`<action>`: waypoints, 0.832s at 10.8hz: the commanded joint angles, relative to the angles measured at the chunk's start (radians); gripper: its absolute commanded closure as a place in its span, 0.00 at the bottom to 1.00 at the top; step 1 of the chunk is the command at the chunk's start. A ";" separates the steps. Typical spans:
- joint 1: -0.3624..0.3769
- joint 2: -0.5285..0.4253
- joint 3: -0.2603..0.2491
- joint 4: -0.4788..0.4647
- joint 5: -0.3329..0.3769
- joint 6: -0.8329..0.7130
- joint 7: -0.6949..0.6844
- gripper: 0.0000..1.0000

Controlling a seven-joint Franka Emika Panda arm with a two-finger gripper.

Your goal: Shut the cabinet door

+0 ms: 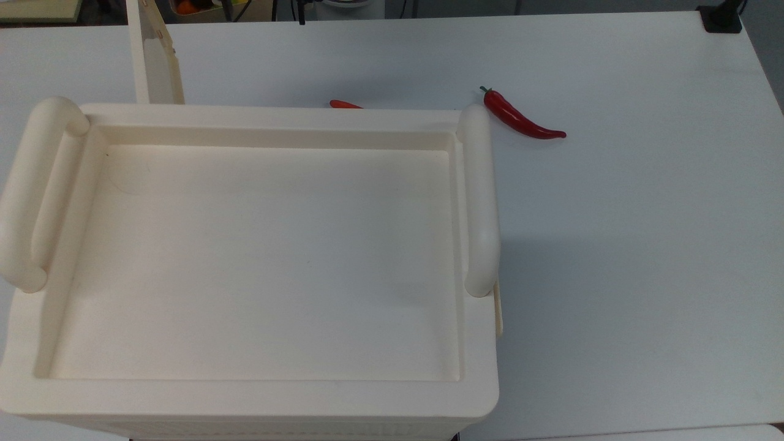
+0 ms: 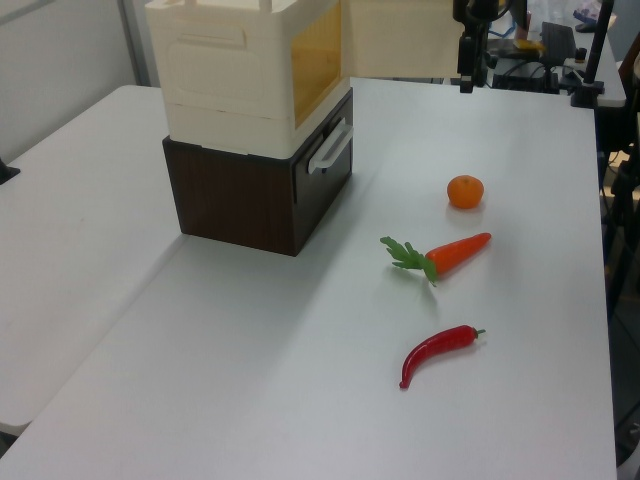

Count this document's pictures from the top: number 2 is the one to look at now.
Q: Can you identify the orange mandarin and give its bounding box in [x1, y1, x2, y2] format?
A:
[446, 174, 486, 210]

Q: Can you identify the cream plastic cabinet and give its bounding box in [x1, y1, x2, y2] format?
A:
[143, 0, 352, 158]

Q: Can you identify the black electronics box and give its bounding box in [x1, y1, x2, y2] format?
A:
[491, 58, 562, 94]

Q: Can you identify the black stand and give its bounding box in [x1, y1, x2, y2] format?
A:
[599, 144, 640, 321]

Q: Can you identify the black pole with clamp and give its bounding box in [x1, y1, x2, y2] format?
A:
[569, 0, 617, 109]

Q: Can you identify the red chili pepper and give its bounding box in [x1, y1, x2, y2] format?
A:
[398, 324, 487, 391]

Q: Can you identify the blue cable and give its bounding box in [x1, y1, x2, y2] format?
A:
[487, 18, 517, 39]

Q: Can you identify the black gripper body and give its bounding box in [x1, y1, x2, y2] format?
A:
[452, 0, 503, 37]

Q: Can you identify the cream cabinet door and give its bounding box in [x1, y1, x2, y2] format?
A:
[343, 0, 464, 80]

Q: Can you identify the toy carrot with green leaves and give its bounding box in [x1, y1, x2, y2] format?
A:
[379, 232, 493, 288]

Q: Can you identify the dark brown wooden drawer box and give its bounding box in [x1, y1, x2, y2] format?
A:
[162, 87, 356, 258]

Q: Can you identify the white drawer handle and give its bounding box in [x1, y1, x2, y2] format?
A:
[306, 117, 355, 176]

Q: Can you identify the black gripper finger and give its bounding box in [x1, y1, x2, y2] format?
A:
[458, 32, 475, 95]
[473, 29, 490, 89]

